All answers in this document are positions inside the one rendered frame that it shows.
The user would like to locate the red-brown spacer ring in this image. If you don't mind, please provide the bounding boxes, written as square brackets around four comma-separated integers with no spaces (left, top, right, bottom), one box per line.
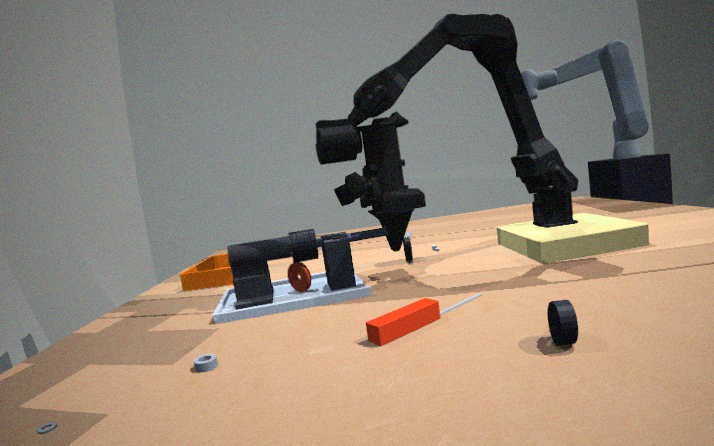
[288,262,311,292]

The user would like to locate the red-handled screwdriver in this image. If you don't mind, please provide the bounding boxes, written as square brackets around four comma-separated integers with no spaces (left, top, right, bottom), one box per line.
[366,293,482,347]

